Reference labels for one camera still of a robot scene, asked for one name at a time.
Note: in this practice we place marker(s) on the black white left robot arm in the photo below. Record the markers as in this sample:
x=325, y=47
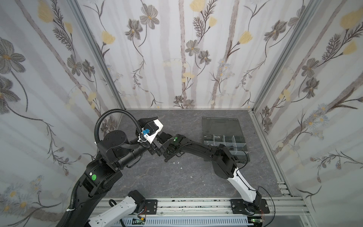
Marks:
x=115, y=152

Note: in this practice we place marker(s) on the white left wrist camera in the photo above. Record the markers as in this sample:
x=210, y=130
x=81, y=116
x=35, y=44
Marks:
x=150, y=127

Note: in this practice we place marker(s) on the green plastic organizer box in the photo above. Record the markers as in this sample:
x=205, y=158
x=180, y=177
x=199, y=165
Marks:
x=226, y=131

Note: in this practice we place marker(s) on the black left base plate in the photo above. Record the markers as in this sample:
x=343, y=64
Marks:
x=149, y=208

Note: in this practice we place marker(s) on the white slotted cable duct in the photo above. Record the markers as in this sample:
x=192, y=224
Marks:
x=188, y=222

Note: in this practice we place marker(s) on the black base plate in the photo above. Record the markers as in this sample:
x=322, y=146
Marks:
x=149, y=208
x=239, y=206

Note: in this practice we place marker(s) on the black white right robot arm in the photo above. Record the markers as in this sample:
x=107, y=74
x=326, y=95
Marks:
x=224, y=166

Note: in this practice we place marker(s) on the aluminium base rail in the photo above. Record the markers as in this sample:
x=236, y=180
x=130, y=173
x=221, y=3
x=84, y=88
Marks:
x=284, y=211

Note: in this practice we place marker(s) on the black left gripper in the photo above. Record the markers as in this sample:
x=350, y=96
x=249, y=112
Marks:
x=152, y=149

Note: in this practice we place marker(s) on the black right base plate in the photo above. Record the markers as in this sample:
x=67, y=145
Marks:
x=239, y=206

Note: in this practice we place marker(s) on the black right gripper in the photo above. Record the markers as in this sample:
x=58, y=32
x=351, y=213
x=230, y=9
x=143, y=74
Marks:
x=166, y=149

